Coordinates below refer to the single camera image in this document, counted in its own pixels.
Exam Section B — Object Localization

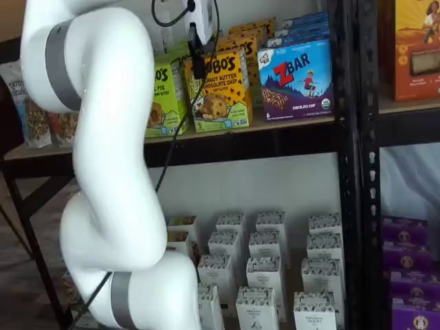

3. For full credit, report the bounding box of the orange granola bag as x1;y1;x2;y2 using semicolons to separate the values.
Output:
46;110;79;146

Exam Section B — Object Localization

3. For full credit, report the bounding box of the purple snack box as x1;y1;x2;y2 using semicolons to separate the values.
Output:
381;216;430;247
382;241;432;276
391;298;440;330
388;271;440;304

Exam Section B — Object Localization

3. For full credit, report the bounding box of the green Bobo's oat bites box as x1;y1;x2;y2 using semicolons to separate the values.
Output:
144;56;191;139
164;38;190;67

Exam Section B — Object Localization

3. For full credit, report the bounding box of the black cable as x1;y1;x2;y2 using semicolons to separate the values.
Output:
151;0;194;29
83;0;221;307

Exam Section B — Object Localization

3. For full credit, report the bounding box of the white floral carton box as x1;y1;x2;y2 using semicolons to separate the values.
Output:
207;230;242;262
300;257;345;327
293;291;338;330
245;256;287;321
197;283;226;330
215;213;247;239
307;212;343;239
197;253;237;305
235;285;276;330
255;210;287;237
306;232;344;265
247;230;287;263

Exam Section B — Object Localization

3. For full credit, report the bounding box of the brown particle shelf board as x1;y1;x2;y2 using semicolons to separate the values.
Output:
143;115;337;140
164;212;344;330
377;97;440;115

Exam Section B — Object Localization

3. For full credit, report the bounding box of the black frame wooden table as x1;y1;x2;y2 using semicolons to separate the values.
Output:
0;142;82;330

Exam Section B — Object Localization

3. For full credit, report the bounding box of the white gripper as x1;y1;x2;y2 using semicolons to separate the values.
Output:
183;0;217;80

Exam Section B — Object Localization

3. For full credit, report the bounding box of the blue Zbar snack box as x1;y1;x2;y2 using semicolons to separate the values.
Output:
256;38;336;122
273;20;331;39
282;11;331;27
265;29;332;49

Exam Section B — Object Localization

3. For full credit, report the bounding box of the white blue granola bag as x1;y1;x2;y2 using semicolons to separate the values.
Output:
0;61;50;149

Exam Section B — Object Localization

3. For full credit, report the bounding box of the yellow snack photo box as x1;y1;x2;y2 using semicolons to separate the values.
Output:
166;215;199;241
166;230;194;258

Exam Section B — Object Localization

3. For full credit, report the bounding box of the black metal shelf rack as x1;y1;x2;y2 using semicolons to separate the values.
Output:
359;0;440;330
142;0;362;330

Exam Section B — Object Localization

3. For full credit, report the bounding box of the orange Bobo's oat bites box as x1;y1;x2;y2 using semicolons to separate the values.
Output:
183;50;254;133
228;16;277;45
217;33;259;104

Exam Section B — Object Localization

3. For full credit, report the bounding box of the large orange mix box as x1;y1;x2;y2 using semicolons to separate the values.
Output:
390;0;440;103

